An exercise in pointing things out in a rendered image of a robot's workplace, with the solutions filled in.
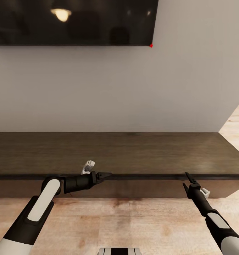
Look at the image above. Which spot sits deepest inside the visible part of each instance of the wall mounted tv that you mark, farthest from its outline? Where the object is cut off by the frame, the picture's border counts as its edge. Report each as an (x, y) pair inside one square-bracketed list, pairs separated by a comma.
[(77, 22)]

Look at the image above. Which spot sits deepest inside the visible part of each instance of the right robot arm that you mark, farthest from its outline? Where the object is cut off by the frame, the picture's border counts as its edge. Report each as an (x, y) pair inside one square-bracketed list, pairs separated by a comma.
[(226, 238)]

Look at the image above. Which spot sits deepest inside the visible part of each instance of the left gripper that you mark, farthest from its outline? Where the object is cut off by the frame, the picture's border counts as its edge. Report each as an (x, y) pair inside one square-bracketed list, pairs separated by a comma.
[(89, 180)]

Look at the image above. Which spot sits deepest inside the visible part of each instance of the cabinet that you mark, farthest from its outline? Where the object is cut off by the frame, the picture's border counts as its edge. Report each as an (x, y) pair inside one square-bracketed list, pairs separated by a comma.
[(143, 164)]

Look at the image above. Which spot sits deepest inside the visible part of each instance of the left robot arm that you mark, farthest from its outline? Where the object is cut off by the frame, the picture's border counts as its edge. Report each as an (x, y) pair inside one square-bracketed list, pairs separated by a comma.
[(22, 235)]

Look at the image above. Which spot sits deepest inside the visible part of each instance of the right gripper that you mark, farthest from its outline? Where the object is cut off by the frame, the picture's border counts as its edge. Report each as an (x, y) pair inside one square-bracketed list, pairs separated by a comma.
[(193, 192)]

